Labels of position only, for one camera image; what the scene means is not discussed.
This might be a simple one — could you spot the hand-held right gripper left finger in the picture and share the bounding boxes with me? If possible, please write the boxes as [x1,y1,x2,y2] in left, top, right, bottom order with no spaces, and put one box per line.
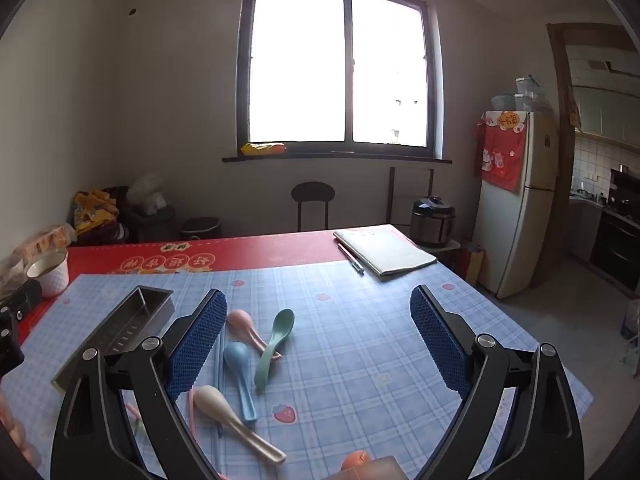
[50,289,228,480]

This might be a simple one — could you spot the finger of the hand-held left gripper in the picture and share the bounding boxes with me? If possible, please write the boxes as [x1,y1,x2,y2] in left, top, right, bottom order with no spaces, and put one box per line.
[0,280,43,323]
[0,317,24,377]

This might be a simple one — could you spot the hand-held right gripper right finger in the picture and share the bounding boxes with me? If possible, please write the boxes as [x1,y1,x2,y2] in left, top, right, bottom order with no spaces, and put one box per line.
[409,285,587,480]

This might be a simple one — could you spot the blue spoon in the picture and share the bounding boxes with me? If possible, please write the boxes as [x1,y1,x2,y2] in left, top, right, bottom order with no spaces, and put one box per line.
[223,342,259,423]

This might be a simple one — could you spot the pink spoon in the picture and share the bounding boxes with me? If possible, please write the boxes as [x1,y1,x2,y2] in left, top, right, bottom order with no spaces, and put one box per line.
[227,309,283,361]

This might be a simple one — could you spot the beige spoon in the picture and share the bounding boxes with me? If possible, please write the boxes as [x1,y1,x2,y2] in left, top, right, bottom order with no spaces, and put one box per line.
[192,385,287,465]

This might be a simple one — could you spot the green spoon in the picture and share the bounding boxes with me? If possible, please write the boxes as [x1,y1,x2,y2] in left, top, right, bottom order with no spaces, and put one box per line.
[254,308,296,392]

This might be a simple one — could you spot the metal utensil box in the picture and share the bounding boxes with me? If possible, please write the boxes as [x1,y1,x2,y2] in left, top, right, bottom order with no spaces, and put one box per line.
[52,285,175,393]

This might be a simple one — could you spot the person's left hand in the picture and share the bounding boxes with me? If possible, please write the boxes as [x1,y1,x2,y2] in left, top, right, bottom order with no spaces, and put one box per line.
[0,391,42,467]

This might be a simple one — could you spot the blue chopstick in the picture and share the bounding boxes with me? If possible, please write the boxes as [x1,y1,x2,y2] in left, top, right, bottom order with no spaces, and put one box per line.
[215,332,224,438]

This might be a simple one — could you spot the white textured cup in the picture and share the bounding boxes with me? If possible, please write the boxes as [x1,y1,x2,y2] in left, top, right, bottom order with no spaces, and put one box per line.
[26,249,70,298]

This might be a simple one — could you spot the orange printed tissue packet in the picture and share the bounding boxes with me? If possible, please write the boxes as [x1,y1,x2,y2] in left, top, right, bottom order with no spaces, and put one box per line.
[22,224,76,261]

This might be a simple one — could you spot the brown cardboard box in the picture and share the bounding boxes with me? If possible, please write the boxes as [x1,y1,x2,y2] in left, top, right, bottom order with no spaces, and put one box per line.
[457,242,486,283]

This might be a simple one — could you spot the white side table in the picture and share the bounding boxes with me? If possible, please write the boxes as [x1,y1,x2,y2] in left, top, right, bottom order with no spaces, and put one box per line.
[422,239,462,256]

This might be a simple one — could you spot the blue plaid table mat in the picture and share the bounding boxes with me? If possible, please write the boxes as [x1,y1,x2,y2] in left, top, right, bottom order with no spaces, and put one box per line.
[0,257,596,480]

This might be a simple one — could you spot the wooden cutting board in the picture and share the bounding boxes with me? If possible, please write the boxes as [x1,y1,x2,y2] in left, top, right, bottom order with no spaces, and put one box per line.
[333,225,438,281]

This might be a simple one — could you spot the red printed tablecloth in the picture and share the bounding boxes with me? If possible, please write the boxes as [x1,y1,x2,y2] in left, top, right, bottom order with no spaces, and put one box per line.
[15,225,416,341]

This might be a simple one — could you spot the dark trash bin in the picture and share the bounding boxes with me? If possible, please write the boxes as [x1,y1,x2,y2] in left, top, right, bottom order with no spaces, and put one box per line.
[180,216,222,242]

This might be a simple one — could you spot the silver black rice cooker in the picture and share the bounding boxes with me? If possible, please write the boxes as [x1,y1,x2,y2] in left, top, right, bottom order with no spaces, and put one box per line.
[411,196,457,248]

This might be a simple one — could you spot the yellow maroon clothes pile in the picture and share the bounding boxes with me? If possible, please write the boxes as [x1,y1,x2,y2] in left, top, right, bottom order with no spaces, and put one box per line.
[72,187,131,241]

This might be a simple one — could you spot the pen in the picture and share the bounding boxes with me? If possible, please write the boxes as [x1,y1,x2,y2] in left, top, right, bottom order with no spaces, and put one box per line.
[337,242,366,276]

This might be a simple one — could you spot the dark grey storage box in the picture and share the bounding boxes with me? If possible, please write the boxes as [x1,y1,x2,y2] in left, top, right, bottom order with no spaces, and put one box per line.
[120,205,178,244]

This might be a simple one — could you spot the white refrigerator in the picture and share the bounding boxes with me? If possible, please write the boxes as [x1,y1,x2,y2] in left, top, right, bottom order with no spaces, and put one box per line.
[472,110,561,300]

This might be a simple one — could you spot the tan box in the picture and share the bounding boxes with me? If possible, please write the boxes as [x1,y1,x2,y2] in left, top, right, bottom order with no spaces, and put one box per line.
[342,456,406,480]

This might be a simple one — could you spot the small orange object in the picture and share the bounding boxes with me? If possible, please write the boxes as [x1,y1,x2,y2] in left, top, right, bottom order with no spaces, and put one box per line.
[341,450,372,472]

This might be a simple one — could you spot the white plastic bags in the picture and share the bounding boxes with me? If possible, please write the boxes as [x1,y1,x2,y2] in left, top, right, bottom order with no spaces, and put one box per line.
[127,172,168,211]

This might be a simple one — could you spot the black round stool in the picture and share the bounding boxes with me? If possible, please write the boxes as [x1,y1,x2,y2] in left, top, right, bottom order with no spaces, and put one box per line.
[291,181,336,233]

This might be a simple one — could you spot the red printed cloth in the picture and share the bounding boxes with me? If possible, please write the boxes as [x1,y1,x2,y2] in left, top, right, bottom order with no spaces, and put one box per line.
[475,110,530,193]

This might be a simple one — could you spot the black kitchen oven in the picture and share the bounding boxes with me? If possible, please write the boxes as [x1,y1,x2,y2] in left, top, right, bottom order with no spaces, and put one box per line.
[590,167,640,293]

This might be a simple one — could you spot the yellow orange plastic item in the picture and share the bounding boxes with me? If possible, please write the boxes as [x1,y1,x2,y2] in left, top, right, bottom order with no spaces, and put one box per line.
[241,142,287,157]

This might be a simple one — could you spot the tall clear plastic container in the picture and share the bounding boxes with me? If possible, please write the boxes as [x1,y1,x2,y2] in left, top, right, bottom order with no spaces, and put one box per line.
[515,76,545,112]

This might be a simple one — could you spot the dark framed window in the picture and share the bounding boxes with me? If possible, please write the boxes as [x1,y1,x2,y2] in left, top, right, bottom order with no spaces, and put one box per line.
[222,0,453,165]

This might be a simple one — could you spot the dark metal frame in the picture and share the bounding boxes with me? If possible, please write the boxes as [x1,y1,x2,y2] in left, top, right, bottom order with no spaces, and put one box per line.
[389,166,435,228]

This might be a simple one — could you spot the wooden door frame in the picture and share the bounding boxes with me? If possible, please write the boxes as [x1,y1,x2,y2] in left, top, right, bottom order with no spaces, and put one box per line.
[546,22,640,291]

